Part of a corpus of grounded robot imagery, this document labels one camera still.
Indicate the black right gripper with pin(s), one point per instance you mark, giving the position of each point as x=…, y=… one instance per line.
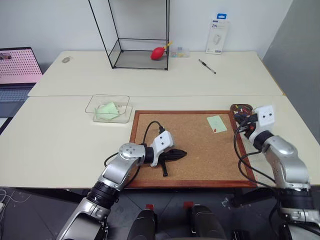
x=250, y=131

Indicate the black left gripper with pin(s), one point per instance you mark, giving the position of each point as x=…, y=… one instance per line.
x=168, y=156

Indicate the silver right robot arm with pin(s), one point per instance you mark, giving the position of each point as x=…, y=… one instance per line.
x=287, y=160

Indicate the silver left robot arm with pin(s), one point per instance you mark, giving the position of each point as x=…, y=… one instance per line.
x=117, y=170

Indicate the brown pushpin tray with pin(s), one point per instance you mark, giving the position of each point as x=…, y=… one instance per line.
x=235, y=110

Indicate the green sticky note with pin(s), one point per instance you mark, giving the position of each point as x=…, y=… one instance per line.
x=217, y=123

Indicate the clear plastic box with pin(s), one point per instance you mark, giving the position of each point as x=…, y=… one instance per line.
x=110, y=98

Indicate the wood framed cork board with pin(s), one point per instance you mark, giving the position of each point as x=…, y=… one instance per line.
x=190, y=160

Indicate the black ballpoint pen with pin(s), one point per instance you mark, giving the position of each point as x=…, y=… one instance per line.
x=207, y=66

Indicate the dark rounded shape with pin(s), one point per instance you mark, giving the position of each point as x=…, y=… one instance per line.
x=143, y=225
x=206, y=222

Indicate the green paper notes pile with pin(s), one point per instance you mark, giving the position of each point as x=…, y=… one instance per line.
x=107, y=110

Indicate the white retail package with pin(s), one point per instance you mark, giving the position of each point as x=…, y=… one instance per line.
x=217, y=35

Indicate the clear case with coloured tabs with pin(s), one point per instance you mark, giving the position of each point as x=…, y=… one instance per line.
x=180, y=52

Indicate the red rubber air blower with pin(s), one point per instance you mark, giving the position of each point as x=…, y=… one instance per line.
x=157, y=53

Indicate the small grey round disc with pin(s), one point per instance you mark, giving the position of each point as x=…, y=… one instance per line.
x=66, y=60

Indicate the open laptop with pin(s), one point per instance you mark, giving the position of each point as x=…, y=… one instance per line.
x=17, y=65

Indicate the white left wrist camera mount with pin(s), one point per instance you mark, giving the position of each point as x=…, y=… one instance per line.
x=163, y=141

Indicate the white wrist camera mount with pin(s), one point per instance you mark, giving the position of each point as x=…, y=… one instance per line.
x=163, y=141
x=265, y=117

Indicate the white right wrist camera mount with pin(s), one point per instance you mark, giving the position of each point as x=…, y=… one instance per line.
x=265, y=117

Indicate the black table frame bracket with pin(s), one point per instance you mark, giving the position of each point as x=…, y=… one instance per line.
x=247, y=198

